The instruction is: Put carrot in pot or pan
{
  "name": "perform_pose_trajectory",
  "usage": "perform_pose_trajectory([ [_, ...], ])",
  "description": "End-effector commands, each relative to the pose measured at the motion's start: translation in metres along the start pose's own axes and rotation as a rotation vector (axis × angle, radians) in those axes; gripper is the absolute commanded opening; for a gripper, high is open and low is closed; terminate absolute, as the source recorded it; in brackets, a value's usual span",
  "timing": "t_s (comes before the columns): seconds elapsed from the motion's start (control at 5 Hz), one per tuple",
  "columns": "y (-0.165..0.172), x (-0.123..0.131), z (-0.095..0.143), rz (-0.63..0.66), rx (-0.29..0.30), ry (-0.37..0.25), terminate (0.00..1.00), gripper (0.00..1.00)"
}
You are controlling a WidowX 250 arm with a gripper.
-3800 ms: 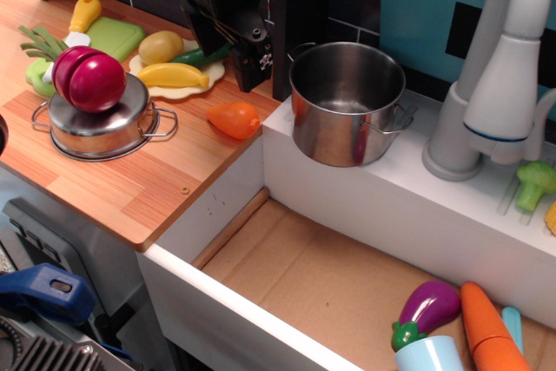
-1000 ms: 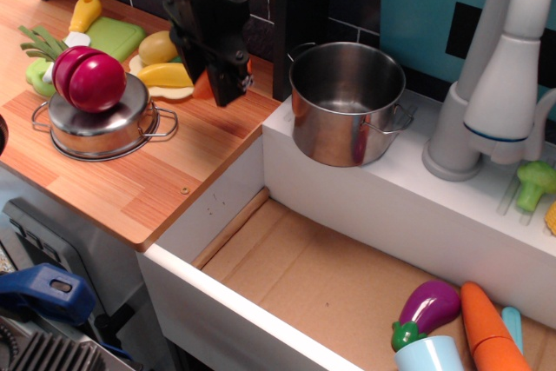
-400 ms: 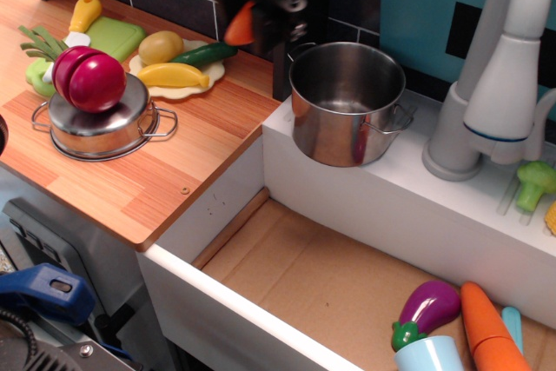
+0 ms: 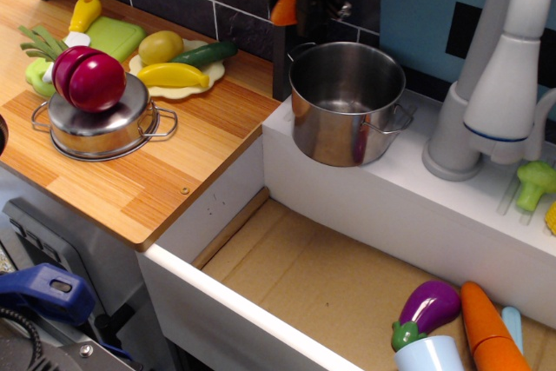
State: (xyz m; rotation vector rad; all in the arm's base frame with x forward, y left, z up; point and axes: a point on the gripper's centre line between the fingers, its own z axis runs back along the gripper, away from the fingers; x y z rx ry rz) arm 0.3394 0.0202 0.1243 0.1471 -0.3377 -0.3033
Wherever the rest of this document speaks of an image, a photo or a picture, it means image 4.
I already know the small orange toy carrot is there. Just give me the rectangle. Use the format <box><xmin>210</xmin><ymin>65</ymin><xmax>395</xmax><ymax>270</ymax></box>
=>
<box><xmin>270</xmin><ymin>0</ymin><xmax>297</xmax><ymax>27</ymax></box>

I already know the tall steel pot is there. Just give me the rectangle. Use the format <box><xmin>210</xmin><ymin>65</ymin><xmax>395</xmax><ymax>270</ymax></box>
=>
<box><xmin>288</xmin><ymin>42</ymin><xmax>415</xmax><ymax>167</ymax></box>

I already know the upturned steel pan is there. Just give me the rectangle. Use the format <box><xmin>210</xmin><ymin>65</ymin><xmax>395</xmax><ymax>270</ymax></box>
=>
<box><xmin>31</xmin><ymin>74</ymin><xmax>178</xmax><ymax>162</ymax></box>

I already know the large orange toy carrot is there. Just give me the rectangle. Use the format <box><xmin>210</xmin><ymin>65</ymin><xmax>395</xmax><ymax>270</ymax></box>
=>
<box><xmin>460</xmin><ymin>282</ymin><xmax>531</xmax><ymax>371</ymax></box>

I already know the green toy cucumber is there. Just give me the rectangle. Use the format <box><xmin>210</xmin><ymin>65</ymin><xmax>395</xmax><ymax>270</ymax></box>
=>
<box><xmin>170</xmin><ymin>41</ymin><xmax>238</xmax><ymax>68</ymax></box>

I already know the cream flower-shaped plate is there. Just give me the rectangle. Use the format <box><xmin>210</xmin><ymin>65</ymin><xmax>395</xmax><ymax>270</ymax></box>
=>
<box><xmin>128</xmin><ymin>38</ymin><xmax>227</xmax><ymax>100</ymax></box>

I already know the toy potato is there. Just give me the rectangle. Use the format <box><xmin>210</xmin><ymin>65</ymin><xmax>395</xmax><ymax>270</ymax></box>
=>
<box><xmin>138</xmin><ymin>30</ymin><xmax>184</xmax><ymax>65</ymax></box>

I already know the yellow toy banana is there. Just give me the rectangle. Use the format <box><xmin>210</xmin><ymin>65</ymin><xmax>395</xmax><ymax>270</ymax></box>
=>
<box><xmin>136</xmin><ymin>63</ymin><xmax>210</xmax><ymax>88</ymax></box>

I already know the green toy cutting board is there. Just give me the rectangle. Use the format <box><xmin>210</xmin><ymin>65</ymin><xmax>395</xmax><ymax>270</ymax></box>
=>
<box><xmin>84</xmin><ymin>16</ymin><xmax>147</xmax><ymax>63</ymax></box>

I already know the grey white toy faucet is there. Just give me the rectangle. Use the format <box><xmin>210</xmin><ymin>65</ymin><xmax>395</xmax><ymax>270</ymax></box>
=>
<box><xmin>422</xmin><ymin>0</ymin><xmax>555</xmax><ymax>182</ymax></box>

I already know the red toy onion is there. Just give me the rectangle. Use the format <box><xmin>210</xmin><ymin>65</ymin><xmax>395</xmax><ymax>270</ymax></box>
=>
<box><xmin>51</xmin><ymin>46</ymin><xmax>127</xmax><ymax>113</ymax></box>

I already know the green toy leek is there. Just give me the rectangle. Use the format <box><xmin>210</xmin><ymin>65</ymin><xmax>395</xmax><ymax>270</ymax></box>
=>
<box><xmin>18</xmin><ymin>25</ymin><xmax>69</xmax><ymax>98</ymax></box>

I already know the white toy sink basin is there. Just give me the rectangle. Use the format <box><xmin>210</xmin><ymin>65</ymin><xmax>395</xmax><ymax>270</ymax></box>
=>
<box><xmin>138</xmin><ymin>93</ymin><xmax>555</xmax><ymax>370</ymax></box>

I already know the green toy broccoli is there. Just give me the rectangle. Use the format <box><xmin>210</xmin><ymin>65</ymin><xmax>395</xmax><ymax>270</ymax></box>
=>
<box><xmin>516</xmin><ymin>161</ymin><xmax>555</xmax><ymax>211</ymax></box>

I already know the yellow toy corn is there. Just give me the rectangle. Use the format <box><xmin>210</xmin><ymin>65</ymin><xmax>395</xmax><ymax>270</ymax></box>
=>
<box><xmin>545</xmin><ymin>202</ymin><xmax>556</xmax><ymax>235</ymax></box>

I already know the purple toy eggplant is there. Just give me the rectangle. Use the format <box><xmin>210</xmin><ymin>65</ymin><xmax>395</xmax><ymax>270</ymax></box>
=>
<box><xmin>391</xmin><ymin>281</ymin><xmax>461</xmax><ymax>352</ymax></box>

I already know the grey toy oven front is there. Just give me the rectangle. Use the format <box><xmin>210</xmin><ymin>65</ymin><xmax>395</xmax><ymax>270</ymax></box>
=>
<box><xmin>1</xmin><ymin>169</ymin><xmax>175</xmax><ymax>370</ymax></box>

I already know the light blue toy utensil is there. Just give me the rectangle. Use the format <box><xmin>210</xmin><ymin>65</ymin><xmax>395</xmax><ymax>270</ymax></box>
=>
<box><xmin>501</xmin><ymin>306</ymin><xmax>524</xmax><ymax>354</ymax></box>

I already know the light blue toy cup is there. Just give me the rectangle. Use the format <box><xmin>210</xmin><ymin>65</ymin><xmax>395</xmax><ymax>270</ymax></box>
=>
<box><xmin>394</xmin><ymin>335</ymin><xmax>464</xmax><ymax>371</ymax></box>

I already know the blue clamp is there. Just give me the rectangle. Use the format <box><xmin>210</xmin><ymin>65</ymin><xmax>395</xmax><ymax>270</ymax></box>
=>
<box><xmin>1</xmin><ymin>263</ymin><xmax>96</xmax><ymax>326</ymax></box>

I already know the yellow-handled toy knife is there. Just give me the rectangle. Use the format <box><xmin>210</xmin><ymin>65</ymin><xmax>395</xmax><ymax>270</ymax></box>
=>
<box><xmin>64</xmin><ymin>0</ymin><xmax>102</xmax><ymax>47</ymax></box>

